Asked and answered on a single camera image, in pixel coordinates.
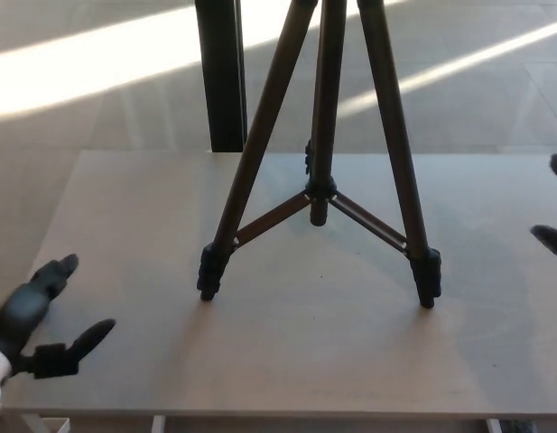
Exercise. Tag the black vertical post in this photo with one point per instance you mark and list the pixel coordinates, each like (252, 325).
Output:
(221, 81)

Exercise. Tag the brown tripod with black joints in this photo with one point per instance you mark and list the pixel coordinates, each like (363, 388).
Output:
(325, 113)

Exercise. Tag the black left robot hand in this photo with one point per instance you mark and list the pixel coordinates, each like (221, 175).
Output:
(25, 306)

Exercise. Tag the white desk frame leg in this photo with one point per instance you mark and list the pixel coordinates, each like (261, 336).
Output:
(158, 425)
(493, 426)
(36, 425)

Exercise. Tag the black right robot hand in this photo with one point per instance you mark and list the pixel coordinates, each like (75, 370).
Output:
(553, 239)

